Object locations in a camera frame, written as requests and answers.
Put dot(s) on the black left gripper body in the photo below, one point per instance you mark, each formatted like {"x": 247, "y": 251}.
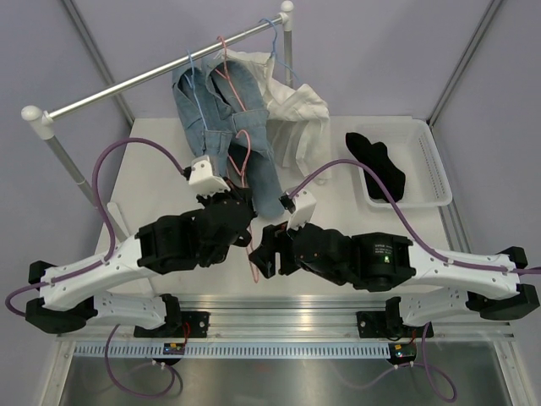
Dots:
{"x": 219, "y": 196}

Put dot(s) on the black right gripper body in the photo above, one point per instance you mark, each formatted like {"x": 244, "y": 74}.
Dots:
{"x": 290, "y": 263}

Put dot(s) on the black skirt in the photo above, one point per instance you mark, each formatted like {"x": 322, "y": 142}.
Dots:
{"x": 375, "y": 157}

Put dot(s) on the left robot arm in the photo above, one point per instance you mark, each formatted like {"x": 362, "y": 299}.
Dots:
{"x": 77, "y": 295}

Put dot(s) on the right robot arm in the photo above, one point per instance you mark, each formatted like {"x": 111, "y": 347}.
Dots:
{"x": 379, "y": 262}

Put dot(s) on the blue hanger with denim shirt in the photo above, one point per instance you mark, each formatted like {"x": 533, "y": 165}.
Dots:
{"x": 193, "y": 87}

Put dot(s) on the pink hanger with jeans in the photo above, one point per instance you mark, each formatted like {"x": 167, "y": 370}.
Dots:
{"x": 225, "y": 74}

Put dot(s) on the blue hanger with white shirt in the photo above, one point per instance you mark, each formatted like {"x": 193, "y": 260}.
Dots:
{"x": 286, "y": 62}

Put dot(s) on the light blue denim shirt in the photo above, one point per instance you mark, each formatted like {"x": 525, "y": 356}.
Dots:
{"x": 215, "y": 141}

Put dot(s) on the white shirt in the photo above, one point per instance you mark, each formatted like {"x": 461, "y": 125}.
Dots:
{"x": 299, "y": 124}

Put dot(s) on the blue denim jeans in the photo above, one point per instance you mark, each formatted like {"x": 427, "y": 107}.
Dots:
{"x": 249, "y": 147}

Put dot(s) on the white plastic basket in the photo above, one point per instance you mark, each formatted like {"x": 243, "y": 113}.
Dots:
{"x": 411, "y": 147}

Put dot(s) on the silver clothes rack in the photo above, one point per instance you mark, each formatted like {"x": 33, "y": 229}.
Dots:
{"x": 42, "y": 121}

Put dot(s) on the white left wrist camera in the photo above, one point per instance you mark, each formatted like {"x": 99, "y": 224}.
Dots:
{"x": 202, "y": 179}

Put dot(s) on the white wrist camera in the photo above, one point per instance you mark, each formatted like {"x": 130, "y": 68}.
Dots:
{"x": 301, "y": 207}
{"x": 202, "y": 179}

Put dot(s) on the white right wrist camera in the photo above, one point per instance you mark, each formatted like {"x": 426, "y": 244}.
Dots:
{"x": 301, "y": 207}

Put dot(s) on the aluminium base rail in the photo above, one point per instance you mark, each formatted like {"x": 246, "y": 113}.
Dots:
{"x": 327, "y": 318}

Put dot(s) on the white slotted cable duct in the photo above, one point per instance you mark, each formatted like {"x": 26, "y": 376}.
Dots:
{"x": 235, "y": 350}

